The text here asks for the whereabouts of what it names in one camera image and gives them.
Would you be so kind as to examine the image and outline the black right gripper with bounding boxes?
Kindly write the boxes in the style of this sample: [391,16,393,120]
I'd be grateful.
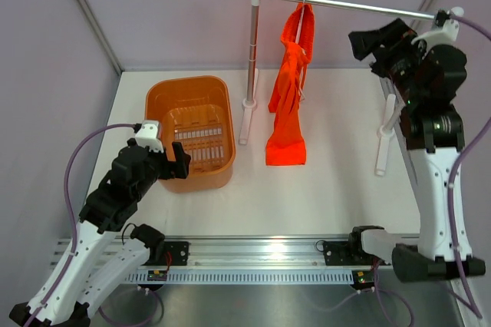
[349,19,433,107]

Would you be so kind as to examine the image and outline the orange shorts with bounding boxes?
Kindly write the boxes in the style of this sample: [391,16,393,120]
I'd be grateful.
[265,3,315,166]

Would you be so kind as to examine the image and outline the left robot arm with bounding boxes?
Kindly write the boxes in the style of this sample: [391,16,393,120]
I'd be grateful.
[9,139,191,326]

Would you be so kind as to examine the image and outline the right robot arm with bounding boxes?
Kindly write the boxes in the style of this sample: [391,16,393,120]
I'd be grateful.
[347,19,486,282]

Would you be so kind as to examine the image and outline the orange plastic basket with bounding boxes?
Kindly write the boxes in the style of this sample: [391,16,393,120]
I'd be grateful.
[145,75,236,193]

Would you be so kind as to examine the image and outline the white and metal clothes rack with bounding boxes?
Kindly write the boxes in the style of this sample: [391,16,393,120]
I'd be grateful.
[238,0,466,177]

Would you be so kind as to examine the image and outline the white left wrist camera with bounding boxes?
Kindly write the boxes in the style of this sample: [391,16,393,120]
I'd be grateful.
[134,120,164,153]

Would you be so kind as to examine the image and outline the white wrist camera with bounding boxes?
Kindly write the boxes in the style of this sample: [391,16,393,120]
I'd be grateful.
[411,10,460,49]
[134,120,164,153]

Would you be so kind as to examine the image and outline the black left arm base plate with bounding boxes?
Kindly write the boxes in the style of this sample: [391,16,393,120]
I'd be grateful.
[145,241,189,266]

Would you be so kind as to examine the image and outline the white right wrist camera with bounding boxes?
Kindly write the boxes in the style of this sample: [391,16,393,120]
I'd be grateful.
[411,10,460,49]

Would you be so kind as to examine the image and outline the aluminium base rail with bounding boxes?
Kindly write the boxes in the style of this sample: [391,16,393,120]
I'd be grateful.
[164,236,378,269]

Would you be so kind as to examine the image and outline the white slotted cable duct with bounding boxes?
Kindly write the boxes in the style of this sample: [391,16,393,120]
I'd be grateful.
[122,269,354,285]

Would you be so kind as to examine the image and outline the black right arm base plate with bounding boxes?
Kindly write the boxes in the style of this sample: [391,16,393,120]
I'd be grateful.
[315,239,369,266]

